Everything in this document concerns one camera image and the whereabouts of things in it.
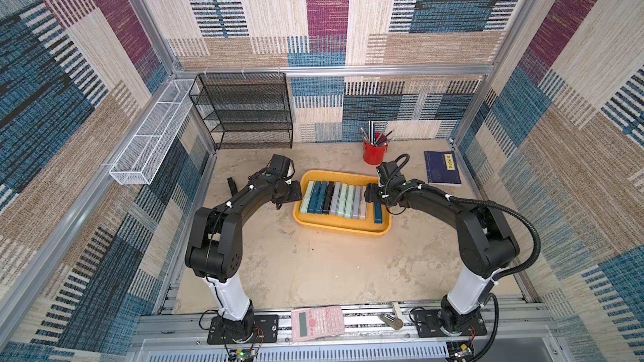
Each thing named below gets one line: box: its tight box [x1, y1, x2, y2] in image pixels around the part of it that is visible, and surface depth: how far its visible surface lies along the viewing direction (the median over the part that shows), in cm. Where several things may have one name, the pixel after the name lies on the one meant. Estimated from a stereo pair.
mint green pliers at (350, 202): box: [344, 184, 355, 220], surface depth 98 cm
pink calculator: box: [290, 305, 346, 343], surface depth 75 cm
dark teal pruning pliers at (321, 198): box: [315, 181, 328, 215], surface depth 99 cm
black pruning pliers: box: [322, 181, 335, 215], surface depth 101 cm
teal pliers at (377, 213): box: [373, 201, 383, 224], surface depth 96 cm
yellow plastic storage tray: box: [292, 169, 392, 238], surface depth 97 cm
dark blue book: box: [423, 150, 463, 187], surface depth 113 cm
